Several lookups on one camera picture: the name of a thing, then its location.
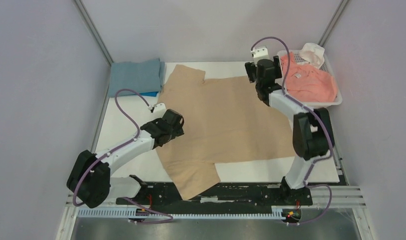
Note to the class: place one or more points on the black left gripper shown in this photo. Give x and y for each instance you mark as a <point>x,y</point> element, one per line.
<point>177,131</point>

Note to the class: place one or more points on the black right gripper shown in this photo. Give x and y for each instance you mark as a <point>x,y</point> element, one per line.
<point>251,71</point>

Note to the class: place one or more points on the beige t shirt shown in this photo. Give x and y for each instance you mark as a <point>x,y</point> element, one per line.
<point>224,122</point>

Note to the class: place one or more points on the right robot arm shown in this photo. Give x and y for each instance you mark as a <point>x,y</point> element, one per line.
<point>312,136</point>

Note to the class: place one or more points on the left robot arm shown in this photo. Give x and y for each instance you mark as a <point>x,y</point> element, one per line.
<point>91,179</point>

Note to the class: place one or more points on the folded bright blue t shirt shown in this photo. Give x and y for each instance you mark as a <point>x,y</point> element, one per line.
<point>148,94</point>

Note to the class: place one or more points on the pink t shirt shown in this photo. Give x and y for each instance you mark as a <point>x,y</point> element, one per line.
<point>306,83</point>

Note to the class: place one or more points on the white t shirt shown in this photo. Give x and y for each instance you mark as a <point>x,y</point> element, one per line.
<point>313,54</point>

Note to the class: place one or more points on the folded grey-blue t shirt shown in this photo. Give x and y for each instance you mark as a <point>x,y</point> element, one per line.
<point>142,77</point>

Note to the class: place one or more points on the white plastic basket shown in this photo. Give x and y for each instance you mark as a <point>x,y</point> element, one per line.
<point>325,67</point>

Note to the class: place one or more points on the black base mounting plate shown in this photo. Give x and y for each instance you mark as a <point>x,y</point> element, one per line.
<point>222,198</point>

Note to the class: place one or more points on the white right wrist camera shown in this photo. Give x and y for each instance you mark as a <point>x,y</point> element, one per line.
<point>260,53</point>

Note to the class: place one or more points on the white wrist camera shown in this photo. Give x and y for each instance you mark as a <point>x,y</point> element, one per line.
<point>159,108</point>
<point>260,53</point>

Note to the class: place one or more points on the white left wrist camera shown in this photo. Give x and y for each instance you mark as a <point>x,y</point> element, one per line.
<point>159,108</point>

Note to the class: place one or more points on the white slotted cable duct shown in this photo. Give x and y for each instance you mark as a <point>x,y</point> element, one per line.
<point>137,213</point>

